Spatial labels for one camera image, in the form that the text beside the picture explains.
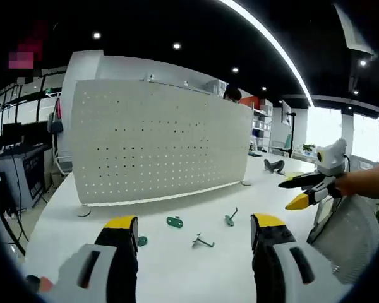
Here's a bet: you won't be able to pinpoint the monitor on black stand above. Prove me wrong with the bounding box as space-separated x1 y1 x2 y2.
280 100 297 158

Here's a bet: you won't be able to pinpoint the grey hanging bag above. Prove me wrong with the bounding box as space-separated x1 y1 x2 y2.
48 97 64 134

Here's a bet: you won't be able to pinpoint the dark grey cabinet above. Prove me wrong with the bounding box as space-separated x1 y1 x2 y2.
0 143 52 210

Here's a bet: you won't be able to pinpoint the long ceiling strip light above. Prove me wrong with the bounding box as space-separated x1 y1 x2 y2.
217 0 315 107

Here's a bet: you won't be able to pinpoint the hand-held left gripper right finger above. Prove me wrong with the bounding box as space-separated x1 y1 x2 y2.
250 213 354 303

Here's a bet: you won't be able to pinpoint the white perforated mounting plate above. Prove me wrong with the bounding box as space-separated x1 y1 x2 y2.
69 78 253 218

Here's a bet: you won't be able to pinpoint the black desk monitor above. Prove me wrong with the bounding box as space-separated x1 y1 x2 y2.
1 122 49 145

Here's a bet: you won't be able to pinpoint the grey mesh office chair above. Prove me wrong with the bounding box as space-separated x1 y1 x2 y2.
306 192 379 285

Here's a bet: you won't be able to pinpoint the person's right hand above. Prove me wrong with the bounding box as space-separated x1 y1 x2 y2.
333 172 358 199

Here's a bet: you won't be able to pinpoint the ceiling air conditioner vent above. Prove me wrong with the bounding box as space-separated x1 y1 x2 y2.
332 2 374 52

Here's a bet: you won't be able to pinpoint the group of ceiling spotlights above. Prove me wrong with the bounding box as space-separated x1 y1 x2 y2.
91 30 368 96

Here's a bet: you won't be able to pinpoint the grey metal hook assembly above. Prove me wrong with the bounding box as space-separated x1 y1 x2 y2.
191 232 215 249

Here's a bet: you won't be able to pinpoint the person's left hand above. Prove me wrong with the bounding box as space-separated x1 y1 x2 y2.
37 276 55 293

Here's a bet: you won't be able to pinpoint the black curved object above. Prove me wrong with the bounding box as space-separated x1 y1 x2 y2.
263 158 286 175

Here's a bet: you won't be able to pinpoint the white storage shelves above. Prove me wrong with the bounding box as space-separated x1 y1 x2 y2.
250 103 274 153

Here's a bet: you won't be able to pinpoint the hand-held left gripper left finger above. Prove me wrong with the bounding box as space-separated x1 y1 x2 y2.
47 215 140 303

